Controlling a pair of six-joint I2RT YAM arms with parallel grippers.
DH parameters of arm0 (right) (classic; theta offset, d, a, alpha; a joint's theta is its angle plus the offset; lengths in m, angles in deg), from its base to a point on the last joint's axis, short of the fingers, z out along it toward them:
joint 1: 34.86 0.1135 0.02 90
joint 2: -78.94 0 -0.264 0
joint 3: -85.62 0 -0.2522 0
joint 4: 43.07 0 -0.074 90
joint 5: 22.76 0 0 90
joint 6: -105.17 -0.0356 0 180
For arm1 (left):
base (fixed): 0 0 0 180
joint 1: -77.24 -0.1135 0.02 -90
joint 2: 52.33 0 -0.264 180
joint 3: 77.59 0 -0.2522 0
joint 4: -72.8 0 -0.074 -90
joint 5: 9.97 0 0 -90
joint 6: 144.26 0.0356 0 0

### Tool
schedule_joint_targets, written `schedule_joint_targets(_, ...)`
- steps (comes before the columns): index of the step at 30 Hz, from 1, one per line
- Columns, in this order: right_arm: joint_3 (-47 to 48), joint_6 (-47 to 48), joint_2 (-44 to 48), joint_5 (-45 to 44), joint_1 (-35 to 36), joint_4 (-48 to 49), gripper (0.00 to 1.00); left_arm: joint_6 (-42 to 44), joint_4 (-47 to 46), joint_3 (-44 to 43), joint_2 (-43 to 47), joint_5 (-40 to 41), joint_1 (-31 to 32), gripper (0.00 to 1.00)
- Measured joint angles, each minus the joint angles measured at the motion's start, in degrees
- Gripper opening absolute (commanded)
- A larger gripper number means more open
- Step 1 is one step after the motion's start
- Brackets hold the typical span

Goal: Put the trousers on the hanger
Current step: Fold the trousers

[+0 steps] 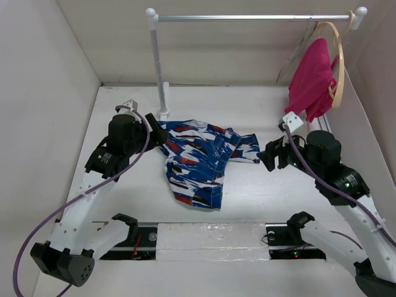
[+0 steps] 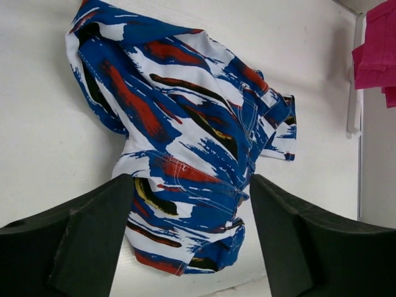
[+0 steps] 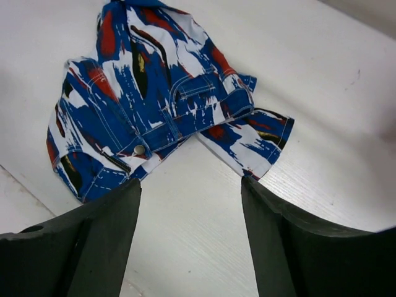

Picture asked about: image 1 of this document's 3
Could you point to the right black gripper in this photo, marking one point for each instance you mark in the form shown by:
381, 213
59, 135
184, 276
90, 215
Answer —
277, 146

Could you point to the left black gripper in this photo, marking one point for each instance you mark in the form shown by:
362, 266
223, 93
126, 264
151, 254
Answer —
158, 135

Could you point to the blue white red patterned trousers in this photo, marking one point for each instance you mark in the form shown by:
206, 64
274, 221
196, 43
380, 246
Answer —
196, 157

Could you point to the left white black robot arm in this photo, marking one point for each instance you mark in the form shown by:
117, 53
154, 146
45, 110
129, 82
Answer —
73, 248

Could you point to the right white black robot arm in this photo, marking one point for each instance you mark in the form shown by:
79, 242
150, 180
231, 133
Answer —
371, 261

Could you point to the beige wooden hanger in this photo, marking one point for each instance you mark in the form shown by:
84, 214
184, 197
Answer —
336, 93

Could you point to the clear plastic hanger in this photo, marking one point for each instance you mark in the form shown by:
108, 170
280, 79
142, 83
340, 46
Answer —
311, 26

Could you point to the magenta pink garment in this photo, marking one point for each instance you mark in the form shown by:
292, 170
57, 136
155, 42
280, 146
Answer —
309, 89

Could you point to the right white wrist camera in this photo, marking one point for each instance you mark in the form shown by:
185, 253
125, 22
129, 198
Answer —
292, 121

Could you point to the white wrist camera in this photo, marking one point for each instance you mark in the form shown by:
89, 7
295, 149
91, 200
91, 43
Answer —
292, 121
131, 105

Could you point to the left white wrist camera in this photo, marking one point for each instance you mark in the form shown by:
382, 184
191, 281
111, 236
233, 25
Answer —
131, 105

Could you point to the aluminium rail at right wall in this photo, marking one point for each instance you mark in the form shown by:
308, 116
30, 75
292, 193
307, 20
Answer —
323, 123

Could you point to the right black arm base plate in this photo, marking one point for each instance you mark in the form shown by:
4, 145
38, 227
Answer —
284, 246

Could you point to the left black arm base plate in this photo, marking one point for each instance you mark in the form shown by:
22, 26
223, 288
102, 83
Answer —
142, 247

